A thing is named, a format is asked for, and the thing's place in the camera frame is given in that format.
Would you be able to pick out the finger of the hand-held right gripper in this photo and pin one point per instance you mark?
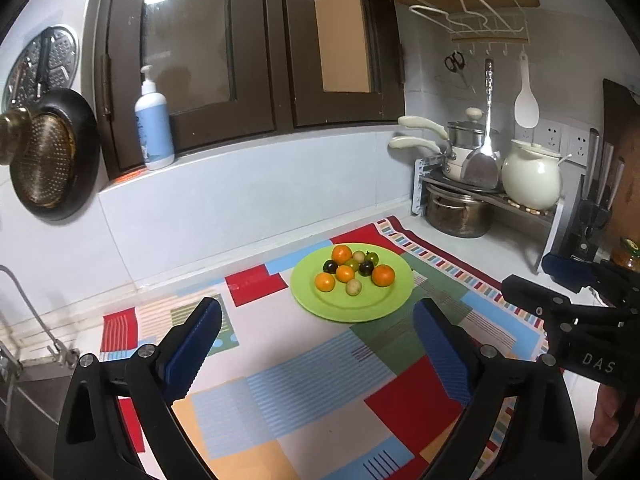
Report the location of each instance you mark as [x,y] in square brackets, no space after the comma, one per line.
[525,290]
[565,270]

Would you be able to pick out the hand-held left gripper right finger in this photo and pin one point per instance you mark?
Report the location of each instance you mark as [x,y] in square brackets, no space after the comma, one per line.
[442,350]

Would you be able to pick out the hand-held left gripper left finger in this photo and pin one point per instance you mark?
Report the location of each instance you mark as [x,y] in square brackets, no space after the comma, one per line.
[192,350]

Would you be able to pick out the green plate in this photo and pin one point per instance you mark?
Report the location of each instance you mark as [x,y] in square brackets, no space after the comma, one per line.
[350,308]

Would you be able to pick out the person's right hand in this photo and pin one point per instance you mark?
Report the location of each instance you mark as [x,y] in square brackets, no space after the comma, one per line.
[605,417]

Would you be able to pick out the metal pot rack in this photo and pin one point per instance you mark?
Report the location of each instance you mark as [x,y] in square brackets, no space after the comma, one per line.
[552,232]

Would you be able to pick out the black knife block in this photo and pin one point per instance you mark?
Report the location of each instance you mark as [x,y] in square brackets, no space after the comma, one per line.
[575,230]

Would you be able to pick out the wooden bead trivet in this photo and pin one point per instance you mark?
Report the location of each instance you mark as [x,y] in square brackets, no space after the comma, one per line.
[525,207]

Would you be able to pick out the white ceramic pot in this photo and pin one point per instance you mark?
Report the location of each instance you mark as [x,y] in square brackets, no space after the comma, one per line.
[530,180]

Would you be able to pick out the steel stockpot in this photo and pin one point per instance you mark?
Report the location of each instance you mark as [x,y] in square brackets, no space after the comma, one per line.
[457,215]

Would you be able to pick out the colourful patchwork mat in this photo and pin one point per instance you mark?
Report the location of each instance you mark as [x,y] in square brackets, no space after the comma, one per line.
[300,385]

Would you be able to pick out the small green round fruit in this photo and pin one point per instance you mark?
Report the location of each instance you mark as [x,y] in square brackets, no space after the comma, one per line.
[371,257]
[353,264]

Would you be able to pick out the steel spatula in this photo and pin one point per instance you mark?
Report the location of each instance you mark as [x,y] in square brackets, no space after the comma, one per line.
[482,167]

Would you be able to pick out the dark brown cutting board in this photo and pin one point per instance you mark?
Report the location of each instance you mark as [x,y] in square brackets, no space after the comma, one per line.
[625,150]

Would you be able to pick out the metal faucet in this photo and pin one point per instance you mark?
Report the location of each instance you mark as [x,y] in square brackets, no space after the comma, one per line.
[35,320]

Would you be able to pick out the steel saucepan with lid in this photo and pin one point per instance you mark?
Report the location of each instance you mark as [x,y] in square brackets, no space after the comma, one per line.
[472,135]

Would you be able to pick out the white rice paddle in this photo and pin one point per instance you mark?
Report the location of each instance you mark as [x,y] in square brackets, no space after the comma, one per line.
[526,107]

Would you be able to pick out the white blue pump bottle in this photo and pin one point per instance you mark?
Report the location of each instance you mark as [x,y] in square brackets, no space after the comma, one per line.
[154,130]

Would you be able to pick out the black scissors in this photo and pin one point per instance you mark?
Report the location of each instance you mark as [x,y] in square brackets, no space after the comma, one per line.
[454,61]

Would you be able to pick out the black frying pan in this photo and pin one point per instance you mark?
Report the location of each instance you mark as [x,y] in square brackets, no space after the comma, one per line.
[55,155]

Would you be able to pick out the dark brown window sash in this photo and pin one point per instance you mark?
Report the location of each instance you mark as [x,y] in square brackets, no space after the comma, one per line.
[115,85]
[300,100]

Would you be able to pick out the brass round utensil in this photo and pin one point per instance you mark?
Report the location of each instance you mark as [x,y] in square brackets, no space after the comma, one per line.
[15,137]

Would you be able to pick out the round metal steamer plate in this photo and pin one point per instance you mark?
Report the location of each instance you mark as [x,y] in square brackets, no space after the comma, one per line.
[60,55]

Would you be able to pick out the white wall socket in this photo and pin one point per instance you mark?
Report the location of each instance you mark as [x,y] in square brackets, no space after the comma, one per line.
[550,132]
[579,146]
[524,134]

